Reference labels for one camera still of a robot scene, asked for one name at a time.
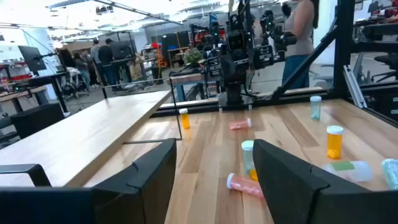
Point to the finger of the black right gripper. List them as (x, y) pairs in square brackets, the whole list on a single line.
[(214, 67), (266, 56)]

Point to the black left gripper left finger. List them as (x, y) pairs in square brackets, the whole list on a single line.
[(140, 193)]

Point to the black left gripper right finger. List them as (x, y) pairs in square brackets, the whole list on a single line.
[(289, 193)]

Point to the pink pill bottle white cap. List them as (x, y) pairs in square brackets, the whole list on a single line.
[(242, 185), (238, 125)]

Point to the teal pill bottle white cap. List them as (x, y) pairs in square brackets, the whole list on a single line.
[(247, 155), (315, 109), (391, 174)]

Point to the clear pill bottle green label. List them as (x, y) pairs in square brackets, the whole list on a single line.
[(351, 172)]

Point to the black background robot arm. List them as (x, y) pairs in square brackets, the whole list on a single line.
[(273, 34)]

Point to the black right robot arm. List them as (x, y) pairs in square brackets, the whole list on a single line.
[(233, 90)]

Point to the green bushy plant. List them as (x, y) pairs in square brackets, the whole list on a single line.
[(192, 57)]

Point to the wooden table blue legs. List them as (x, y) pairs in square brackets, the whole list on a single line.
[(189, 79)]

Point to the person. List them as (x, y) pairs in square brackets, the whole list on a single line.
[(95, 53), (106, 59), (298, 37), (81, 67)]

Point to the silver aluminium extrusion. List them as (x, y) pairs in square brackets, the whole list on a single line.
[(354, 87)]

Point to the black office chair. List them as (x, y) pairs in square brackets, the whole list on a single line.
[(387, 62)]

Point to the black drawer unit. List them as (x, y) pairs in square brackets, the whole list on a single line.
[(385, 105)]

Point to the wooden desk black legs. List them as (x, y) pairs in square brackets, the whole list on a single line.
[(18, 93)]

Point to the black computer monitor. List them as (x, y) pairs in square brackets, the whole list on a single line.
[(31, 57)]

